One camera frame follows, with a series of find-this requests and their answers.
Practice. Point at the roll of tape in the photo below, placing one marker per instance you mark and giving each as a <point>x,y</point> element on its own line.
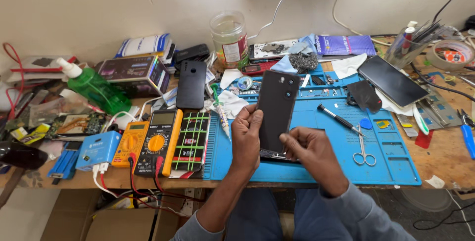
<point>434,57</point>

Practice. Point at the cardboard box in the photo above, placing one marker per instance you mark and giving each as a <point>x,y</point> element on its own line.
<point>111,222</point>

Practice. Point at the black smartphone with round cameras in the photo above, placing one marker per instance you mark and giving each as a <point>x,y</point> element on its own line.
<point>276,103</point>

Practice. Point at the white toothbrush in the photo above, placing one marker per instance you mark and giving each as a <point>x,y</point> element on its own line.
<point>421,120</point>

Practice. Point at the person's left hand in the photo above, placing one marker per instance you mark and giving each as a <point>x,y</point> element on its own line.
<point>243,140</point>

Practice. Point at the steel wool ball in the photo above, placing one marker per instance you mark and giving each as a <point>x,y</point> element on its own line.
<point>303,63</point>

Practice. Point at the clear plastic jar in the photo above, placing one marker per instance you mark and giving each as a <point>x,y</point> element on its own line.
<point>229,40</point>

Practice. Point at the white and blue packets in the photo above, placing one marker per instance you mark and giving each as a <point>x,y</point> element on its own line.
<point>144,45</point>

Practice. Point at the black heat gun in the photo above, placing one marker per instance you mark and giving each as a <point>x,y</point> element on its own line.
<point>20,155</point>

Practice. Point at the large smartphone with dark screen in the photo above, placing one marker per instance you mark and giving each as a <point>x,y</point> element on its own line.
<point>393,81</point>

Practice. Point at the green circuit board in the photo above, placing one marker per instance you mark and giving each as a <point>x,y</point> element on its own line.
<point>78,124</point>

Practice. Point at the black precision screwdriver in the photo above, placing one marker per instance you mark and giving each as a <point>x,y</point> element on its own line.
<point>339,119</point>

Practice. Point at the metal stencil plate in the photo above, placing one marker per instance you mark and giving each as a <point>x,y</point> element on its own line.
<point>441,109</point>

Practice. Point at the light blue cloth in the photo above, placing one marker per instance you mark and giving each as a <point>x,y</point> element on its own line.
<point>284,65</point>

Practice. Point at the clear cup of tools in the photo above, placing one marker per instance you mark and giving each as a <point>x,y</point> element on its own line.
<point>406,48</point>

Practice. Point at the person's blue trousers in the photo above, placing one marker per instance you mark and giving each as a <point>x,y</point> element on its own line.
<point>259,215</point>

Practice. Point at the red plastic card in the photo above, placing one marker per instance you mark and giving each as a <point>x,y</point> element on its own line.
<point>423,139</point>

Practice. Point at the blue silicone repair mat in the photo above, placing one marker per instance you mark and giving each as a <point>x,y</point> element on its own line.
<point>334,159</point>

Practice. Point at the black smartphone with single camera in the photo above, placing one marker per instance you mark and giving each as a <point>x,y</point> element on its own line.
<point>191,85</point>

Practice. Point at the person's right hand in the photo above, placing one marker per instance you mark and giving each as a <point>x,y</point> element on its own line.
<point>313,153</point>

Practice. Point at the purple packet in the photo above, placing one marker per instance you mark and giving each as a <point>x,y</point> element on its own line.
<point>347,45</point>

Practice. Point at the blue power supply box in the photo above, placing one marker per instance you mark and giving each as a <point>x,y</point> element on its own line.
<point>98,150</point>

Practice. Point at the black green-striped packet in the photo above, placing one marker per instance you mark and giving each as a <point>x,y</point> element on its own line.
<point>191,144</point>

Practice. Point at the small steel scissors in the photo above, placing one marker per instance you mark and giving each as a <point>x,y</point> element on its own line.
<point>363,153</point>

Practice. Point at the black phone back film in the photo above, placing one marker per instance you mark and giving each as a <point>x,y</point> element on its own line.
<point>365,96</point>

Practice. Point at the flux syringe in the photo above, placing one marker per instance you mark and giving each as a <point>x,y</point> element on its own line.
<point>221,113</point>

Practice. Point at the small yellow multimeter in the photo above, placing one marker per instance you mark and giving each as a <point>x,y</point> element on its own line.
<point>130,144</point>

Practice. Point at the blue plastic pick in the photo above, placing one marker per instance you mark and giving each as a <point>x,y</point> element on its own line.
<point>366,123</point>

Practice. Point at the holographic purple box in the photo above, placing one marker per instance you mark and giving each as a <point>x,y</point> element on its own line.
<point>133,74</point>

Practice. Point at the green spray bottle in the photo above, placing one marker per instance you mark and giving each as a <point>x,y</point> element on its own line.
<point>98,90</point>

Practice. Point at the red keypad phone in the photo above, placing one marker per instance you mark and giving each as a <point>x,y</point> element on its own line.
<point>256,68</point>

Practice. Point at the black pouch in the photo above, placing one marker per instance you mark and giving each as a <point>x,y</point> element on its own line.
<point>192,52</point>

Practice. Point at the crumpled white tissue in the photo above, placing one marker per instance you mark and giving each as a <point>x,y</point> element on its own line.
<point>232,103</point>

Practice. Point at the opened phone without back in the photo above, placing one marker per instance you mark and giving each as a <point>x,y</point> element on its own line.
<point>271,50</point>

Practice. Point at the black and yellow multimeter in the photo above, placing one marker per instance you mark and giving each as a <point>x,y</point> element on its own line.
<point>157,144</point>

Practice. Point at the blue phone holder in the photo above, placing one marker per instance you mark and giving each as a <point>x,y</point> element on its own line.
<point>63,163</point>

